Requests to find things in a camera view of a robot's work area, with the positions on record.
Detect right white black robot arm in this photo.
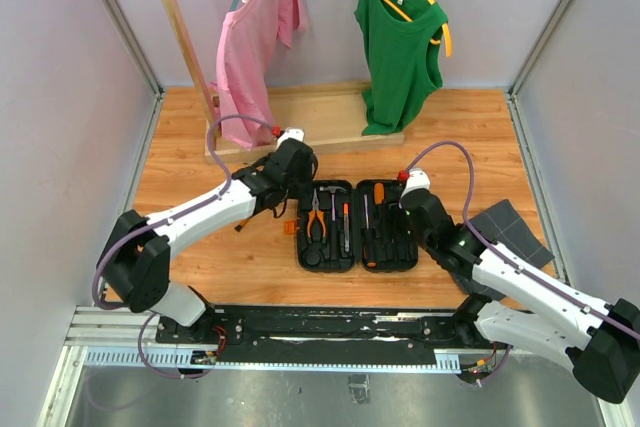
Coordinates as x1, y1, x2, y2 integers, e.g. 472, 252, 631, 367
400, 187, 639, 404

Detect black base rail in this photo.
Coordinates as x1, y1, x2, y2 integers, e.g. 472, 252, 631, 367
155, 305, 493, 367

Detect pink t-shirt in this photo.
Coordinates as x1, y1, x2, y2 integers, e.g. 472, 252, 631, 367
216, 0, 309, 150

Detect black plastic tool case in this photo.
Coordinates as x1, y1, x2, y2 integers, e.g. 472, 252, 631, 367
285, 179, 419, 273

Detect orange handled pliers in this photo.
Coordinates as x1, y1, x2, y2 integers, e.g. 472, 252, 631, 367
306, 190, 327, 240

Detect steel claw hammer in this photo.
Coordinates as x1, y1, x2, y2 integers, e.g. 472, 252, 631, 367
318, 186, 347, 222

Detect wooden clothes rack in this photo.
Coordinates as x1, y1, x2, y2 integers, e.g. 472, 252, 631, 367
162, 0, 405, 154

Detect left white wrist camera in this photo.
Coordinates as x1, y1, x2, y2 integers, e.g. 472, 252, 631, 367
271, 126, 305, 146

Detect green tank top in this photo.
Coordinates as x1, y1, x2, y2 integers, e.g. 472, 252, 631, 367
354, 0, 448, 136

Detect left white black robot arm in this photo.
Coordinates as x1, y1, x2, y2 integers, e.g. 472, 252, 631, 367
92, 128, 317, 343

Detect small orange screwdriver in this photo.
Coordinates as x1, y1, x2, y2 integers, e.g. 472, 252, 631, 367
373, 182, 385, 218

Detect grey folded cloth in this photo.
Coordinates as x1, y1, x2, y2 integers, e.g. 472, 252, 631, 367
449, 198, 557, 296

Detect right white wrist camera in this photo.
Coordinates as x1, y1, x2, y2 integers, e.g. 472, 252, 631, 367
397, 168, 431, 197

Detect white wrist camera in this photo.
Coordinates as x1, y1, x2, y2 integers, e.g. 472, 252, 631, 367
397, 168, 431, 197
271, 126, 305, 146

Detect slim black orange screwdriver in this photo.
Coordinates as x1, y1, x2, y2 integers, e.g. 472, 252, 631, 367
234, 218, 250, 232

